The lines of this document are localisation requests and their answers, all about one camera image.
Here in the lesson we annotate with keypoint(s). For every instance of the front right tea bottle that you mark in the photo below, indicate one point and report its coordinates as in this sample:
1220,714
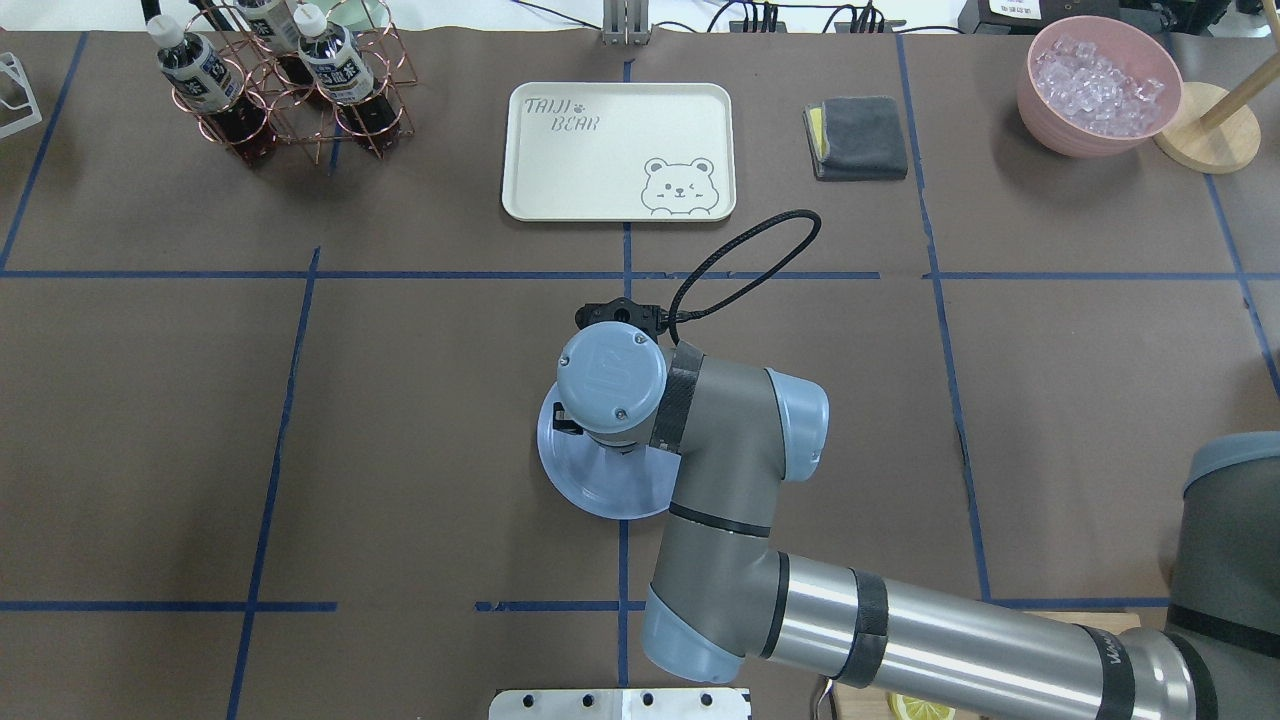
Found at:
331,55

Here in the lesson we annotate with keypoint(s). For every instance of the front left tea bottle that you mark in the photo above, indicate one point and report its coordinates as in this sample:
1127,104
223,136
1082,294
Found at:
210,88

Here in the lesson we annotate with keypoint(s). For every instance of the copper wire bottle rack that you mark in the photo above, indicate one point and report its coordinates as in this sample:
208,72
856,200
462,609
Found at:
303,116

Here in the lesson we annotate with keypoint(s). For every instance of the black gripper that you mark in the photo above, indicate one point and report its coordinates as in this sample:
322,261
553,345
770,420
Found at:
568,421

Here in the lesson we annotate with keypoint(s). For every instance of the pink bowl of ice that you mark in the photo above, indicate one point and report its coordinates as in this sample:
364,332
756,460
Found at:
1095,86

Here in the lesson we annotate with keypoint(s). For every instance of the blue plastic plate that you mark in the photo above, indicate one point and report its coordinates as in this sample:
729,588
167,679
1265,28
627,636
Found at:
604,481

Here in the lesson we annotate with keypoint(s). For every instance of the wooden cup stand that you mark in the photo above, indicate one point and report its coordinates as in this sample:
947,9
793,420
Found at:
1228,65

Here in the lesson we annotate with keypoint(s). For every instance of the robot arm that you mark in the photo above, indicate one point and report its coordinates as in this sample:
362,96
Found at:
720,593

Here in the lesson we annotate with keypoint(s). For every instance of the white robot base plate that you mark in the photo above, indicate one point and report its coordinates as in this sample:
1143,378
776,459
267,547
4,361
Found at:
624,703

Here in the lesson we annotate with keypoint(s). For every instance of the tea bottle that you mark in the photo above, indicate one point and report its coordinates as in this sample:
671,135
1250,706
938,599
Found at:
210,88
274,27
331,55

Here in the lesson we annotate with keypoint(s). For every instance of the wooden cutting board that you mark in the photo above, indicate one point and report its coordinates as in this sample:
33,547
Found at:
985,661

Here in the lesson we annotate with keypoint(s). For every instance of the lemon half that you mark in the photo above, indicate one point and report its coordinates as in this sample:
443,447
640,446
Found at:
905,707

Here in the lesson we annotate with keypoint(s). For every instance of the white wire cup rack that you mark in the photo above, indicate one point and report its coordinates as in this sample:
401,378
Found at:
19,106

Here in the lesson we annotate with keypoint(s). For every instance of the rear tea bottle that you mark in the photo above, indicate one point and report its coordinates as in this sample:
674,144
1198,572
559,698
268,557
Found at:
274,27

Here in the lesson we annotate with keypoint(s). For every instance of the white bear tray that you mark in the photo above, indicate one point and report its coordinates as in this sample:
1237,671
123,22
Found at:
619,152

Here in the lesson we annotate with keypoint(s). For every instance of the grey folded cloth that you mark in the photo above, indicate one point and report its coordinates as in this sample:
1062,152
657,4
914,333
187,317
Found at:
856,139

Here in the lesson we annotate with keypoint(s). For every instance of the aluminium frame post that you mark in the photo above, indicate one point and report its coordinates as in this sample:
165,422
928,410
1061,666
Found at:
626,22

